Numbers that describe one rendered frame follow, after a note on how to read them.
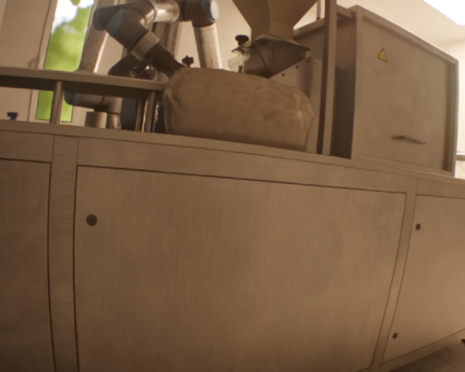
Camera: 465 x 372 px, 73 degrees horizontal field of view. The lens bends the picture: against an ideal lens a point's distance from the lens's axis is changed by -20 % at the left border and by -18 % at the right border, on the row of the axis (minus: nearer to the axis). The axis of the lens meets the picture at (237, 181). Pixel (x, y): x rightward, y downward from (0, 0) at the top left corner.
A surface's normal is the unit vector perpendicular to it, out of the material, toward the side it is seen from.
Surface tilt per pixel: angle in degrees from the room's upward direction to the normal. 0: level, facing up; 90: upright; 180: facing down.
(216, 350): 90
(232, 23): 90
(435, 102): 90
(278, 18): 114
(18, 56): 90
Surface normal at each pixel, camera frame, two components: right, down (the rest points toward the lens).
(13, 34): 0.43, 0.08
